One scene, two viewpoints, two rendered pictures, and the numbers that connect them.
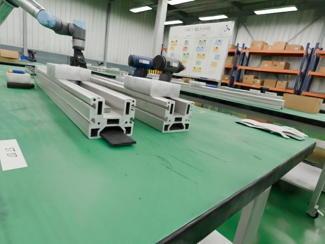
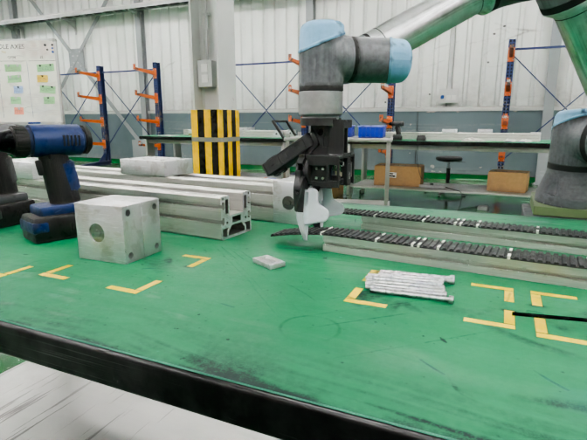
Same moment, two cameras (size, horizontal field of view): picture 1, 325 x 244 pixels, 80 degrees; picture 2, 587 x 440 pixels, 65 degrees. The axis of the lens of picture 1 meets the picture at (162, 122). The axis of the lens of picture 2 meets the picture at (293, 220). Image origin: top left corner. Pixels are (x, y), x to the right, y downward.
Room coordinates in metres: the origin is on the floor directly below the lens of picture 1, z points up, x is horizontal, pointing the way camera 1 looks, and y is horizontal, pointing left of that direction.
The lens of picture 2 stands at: (2.01, 0.25, 1.01)
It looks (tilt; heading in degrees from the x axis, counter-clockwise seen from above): 12 degrees down; 159
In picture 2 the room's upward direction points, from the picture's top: straight up
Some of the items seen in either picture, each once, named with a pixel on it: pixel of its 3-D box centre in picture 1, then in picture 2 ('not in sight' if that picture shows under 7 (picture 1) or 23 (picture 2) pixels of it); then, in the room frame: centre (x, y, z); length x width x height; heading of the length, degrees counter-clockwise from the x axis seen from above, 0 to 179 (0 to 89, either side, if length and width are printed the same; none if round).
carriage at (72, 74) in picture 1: (67, 75); (157, 170); (0.71, 0.36, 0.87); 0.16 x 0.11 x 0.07; 40
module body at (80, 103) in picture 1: (67, 89); (158, 189); (0.71, 0.36, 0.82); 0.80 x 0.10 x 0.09; 40
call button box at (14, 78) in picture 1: (21, 80); not in sight; (0.84, 0.63, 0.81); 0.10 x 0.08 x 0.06; 130
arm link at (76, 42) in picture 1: (78, 43); (321, 106); (1.27, 0.59, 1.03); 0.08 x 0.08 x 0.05
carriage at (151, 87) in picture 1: (150, 90); (34, 172); (0.64, 0.05, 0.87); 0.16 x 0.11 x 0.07; 40
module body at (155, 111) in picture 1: (115, 92); (100, 198); (0.83, 0.22, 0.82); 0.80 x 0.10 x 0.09; 40
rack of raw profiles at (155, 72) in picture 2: not in sight; (91, 116); (-9.41, -0.14, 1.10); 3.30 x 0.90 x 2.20; 45
